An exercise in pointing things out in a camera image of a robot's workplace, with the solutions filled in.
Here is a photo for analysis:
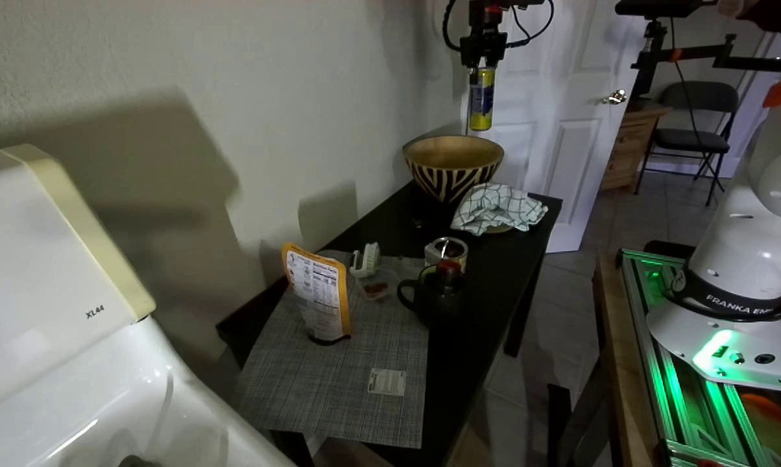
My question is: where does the black camera tripod stand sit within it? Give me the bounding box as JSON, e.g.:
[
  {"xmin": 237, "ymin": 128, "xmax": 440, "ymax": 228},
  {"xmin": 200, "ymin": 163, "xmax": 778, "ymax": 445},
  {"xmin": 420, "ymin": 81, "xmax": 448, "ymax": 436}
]
[{"xmin": 612, "ymin": 0, "xmax": 781, "ymax": 115}]

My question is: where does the white appliance with beige lid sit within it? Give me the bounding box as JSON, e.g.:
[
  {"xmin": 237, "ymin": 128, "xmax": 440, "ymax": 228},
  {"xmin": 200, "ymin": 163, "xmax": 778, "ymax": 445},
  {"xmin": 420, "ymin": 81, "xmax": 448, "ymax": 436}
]
[{"xmin": 0, "ymin": 140, "xmax": 298, "ymax": 467}]

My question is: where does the yellow and black can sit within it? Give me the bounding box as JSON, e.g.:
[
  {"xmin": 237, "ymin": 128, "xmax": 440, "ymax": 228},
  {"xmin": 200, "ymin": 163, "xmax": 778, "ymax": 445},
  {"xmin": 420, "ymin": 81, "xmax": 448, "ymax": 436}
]
[{"xmin": 465, "ymin": 65, "xmax": 497, "ymax": 135}]

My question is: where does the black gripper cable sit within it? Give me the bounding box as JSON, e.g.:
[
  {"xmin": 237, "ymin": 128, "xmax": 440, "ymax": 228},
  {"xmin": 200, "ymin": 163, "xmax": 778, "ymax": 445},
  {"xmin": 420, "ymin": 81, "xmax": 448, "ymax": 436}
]
[{"xmin": 440, "ymin": 0, "xmax": 558, "ymax": 53}]

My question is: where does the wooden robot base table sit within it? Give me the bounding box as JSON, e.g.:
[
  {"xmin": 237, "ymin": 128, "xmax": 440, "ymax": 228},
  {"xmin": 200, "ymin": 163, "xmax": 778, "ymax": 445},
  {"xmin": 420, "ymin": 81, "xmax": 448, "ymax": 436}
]
[{"xmin": 592, "ymin": 240, "xmax": 781, "ymax": 467}]

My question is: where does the white panel door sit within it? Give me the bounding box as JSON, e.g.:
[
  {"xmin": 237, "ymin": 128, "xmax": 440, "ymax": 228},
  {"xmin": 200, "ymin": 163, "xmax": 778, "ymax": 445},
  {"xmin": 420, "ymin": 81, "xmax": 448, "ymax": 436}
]
[{"xmin": 462, "ymin": 0, "xmax": 651, "ymax": 258}]

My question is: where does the brown wooden cabinet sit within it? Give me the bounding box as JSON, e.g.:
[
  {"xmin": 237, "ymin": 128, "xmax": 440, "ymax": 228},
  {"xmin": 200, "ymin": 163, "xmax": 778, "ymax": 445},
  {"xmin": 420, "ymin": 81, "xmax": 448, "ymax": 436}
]
[{"xmin": 599, "ymin": 101, "xmax": 667, "ymax": 196}]

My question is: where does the black mug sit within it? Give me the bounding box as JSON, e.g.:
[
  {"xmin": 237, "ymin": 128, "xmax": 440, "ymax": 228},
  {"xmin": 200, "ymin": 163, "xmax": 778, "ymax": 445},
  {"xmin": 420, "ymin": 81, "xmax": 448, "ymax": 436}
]
[{"xmin": 395, "ymin": 258, "xmax": 472, "ymax": 330}]

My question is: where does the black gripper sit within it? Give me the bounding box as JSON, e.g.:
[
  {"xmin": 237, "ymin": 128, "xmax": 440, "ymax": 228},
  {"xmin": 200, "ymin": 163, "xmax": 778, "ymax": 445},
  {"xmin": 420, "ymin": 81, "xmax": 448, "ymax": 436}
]
[{"xmin": 456, "ymin": 0, "xmax": 512, "ymax": 79}]

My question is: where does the black folding chair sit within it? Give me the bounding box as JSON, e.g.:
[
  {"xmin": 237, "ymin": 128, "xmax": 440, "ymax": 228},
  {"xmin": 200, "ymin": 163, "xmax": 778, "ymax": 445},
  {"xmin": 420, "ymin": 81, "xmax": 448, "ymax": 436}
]
[{"xmin": 640, "ymin": 79, "xmax": 741, "ymax": 209}]

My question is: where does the white checkered cloth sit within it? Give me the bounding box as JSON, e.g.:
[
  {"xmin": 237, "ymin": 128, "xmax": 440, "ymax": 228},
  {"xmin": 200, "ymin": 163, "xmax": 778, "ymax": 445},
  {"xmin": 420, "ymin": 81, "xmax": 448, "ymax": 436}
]
[{"xmin": 448, "ymin": 183, "xmax": 551, "ymax": 240}]

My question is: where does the grey woven placemat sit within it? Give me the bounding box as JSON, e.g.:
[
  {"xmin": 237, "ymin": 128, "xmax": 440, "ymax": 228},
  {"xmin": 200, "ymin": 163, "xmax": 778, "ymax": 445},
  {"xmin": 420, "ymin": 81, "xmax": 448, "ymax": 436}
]
[{"xmin": 233, "ymin": 253, "xmax": 433, "ymax": 452}]

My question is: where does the black table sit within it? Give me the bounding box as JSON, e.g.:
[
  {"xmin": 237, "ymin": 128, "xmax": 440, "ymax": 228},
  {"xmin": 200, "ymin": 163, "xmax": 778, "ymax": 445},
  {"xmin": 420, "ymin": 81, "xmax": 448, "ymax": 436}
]
[{"xmin": 213, "ymin": 179, "xmax": 565, "ymax": 467}]

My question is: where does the brown striped bowl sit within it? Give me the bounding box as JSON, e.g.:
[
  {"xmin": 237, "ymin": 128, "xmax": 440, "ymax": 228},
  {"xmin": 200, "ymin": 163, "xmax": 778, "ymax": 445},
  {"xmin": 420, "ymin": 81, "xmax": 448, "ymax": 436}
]
[{"xmin": 403, "ymin": 133, "xmax": 505, "ymax": 209}]

